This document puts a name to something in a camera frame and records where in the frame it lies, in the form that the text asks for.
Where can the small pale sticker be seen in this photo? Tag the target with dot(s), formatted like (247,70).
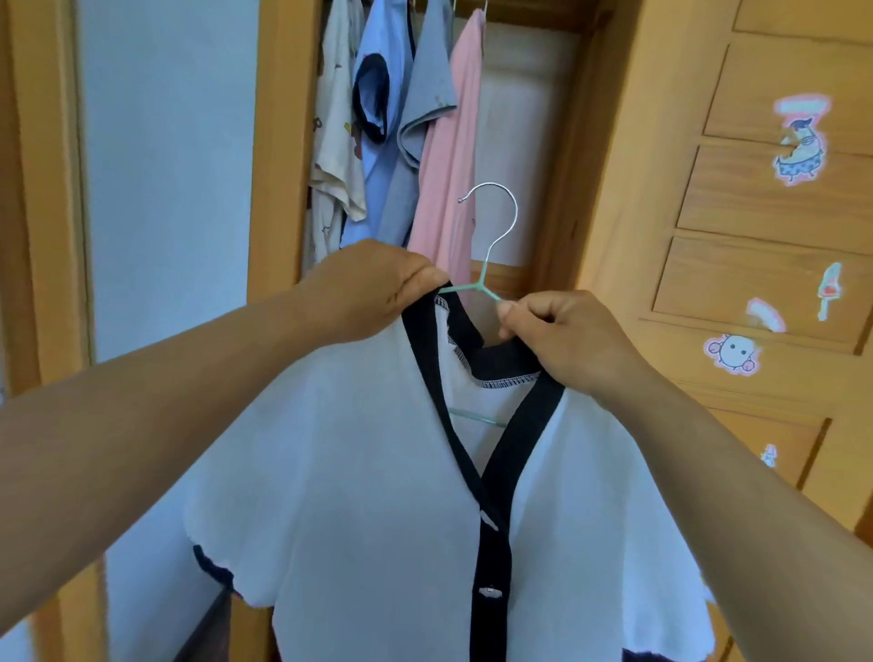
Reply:
(769,455)

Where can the white shirt with black trim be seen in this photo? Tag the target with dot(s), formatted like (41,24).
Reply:
(368,518)

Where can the person's left forearm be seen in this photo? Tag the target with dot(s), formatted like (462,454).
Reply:
(150,436)

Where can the round face sticker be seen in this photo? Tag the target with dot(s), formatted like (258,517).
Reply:
(733,353)

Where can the light blue shirt, dark trim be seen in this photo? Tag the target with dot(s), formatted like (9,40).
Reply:
(383,136)

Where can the knife sticker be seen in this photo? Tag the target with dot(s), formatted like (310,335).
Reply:
(829,290)

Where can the person's right forearm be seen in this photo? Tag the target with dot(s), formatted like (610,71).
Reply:
(750,518)

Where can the wooden door frame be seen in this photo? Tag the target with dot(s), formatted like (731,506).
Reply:
(48,204)

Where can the green hanger with metal hook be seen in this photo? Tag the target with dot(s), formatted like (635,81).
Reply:
(492,245)

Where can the banana character sticker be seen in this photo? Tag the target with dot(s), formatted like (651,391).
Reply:
(801,146)

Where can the person's left hand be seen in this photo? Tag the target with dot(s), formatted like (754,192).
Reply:
(354,290)

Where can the wooden wardrobe frame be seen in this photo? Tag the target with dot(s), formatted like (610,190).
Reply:
(283,150)

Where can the grey shirt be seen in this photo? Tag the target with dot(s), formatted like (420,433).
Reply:
(426,88)

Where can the rainbow sticker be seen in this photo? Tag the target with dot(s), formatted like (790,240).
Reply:
(765,315)

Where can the white patterned shirt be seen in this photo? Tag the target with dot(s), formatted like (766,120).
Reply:
(334,136)

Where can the pink garment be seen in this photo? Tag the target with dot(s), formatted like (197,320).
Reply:
(447,177)

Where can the person's left thumb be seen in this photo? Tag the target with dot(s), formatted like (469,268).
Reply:
(419,292)

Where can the person's right hand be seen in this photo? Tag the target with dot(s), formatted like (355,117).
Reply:
(580,344)

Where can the wooden wardrobe door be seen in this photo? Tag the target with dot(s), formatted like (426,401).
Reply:
(736,225)

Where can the person's right thumb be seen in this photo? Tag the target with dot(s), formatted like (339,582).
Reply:
(517,324)

